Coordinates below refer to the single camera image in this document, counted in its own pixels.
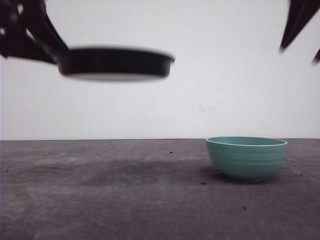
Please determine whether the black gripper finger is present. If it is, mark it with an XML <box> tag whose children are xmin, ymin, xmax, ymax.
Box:
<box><xmin>37</xmin><ymin>9</ymin><xmax>69</xmax><ymax>59</ymax></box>
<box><xmin>311</xmin><ymin>49</ymin><xmax>320</xmax><ymax>65</ymax></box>
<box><xmin>279</xmin><ymin>0</ymin><xmax>320</xmax><ymax>52</ymax></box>

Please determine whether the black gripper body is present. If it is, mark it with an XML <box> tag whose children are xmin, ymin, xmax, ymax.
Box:
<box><xmin>0</xmin><ymin>0</ymin><xmax>54</xmax><ymax>63</ymax></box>

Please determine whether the teal ceramic bowl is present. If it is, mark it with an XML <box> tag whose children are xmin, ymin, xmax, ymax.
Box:
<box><xmin>205</xmin><ymin>136</ymin><xmax>288</xmax><ymax>183</ymax></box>

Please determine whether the black frying pan teal handle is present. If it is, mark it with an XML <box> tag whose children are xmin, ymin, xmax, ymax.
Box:
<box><xmin>53</xmin><ymin>46</ymin><xmax>175</xmax><ymax>82</ymax></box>

